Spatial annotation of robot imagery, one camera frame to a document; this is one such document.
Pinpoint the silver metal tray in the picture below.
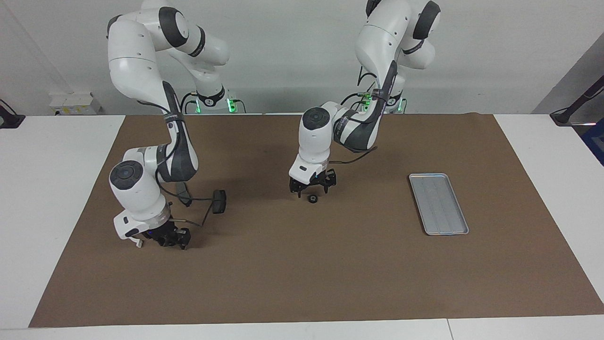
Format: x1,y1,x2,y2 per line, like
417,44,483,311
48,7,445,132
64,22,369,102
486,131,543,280
409,173,470,236

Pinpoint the long grey brake pad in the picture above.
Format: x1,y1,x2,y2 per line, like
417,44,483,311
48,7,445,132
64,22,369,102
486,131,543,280
176,181,193,208

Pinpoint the brown table mat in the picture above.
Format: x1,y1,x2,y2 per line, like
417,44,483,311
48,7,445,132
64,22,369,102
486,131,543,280
28,112,604,328

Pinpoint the black stand with pole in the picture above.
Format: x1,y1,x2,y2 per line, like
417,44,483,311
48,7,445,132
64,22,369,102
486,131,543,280
550,75,604,126

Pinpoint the blue box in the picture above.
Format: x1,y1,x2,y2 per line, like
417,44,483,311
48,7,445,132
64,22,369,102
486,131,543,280
581,120,604,166

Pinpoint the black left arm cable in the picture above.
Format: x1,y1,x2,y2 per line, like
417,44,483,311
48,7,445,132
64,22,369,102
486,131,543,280
329,66,402,166

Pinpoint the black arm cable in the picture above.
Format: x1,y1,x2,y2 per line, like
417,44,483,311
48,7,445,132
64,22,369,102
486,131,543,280
156,109,218,228
329,66,402,166

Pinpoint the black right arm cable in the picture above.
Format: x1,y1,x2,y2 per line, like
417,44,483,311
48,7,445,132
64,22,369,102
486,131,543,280
156,109,218,228

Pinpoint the black base power cable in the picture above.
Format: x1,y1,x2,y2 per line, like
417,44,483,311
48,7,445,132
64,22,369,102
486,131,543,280
339,90,369,113

